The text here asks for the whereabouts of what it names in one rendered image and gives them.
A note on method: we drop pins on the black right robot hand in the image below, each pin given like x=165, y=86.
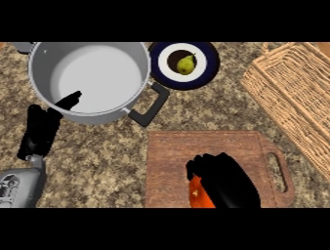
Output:
x=227, y=182

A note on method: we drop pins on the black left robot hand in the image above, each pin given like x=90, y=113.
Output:
x=39, y=130

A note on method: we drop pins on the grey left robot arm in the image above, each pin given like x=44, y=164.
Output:
x=17, y=187

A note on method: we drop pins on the orange squash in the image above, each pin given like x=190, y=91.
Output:
x=199, y=194

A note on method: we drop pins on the brown wooden cutting board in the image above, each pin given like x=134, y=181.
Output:
x=210, y=146

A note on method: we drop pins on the tan wicker basket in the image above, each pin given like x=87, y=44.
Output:
x=299, y=107

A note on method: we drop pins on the grey metal pot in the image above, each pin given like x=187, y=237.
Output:
x=93, y=79

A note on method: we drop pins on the dark blue white plate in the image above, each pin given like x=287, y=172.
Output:
x=210, y=66

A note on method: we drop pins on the yellow green pear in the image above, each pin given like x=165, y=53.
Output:
x=185, y=64

